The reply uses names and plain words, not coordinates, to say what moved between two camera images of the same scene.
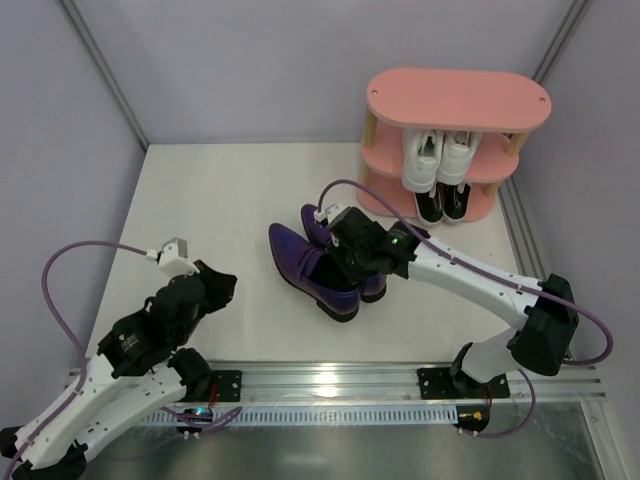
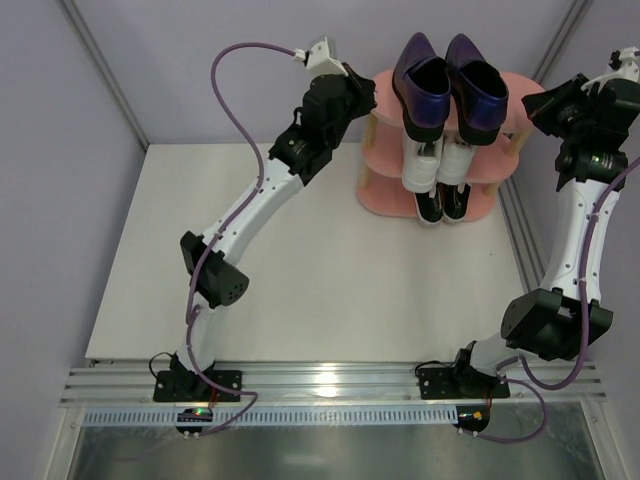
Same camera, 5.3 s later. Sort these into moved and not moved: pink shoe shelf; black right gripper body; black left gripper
Moved: black right gripper body; black left gripper
Not moved: pink shoe shelf
